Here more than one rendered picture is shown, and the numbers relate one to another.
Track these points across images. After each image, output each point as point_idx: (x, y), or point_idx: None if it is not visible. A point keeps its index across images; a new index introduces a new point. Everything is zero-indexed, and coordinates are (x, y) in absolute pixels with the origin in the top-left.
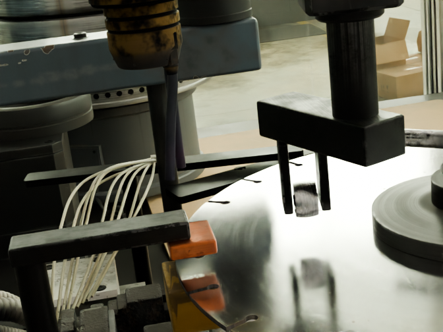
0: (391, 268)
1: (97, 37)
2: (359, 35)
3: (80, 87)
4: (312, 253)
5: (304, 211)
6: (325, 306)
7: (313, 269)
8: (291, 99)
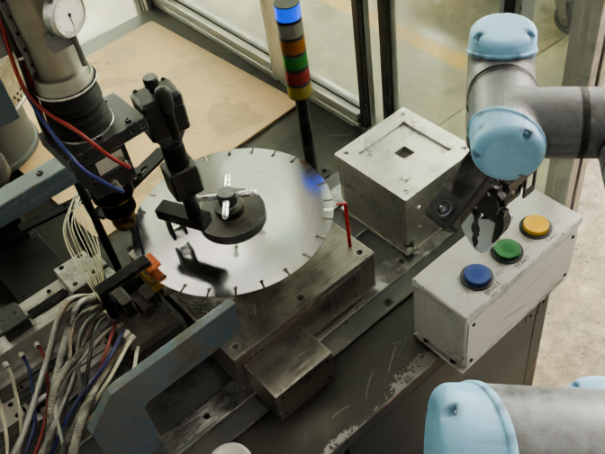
0: (215, 249)
1: (49, 172)
2: (193, 198)
3: (49, 195)
4: (187, 249)
5: (180, 237)
6: (203, 273)
7: (192, 258)
8: (167, 206)
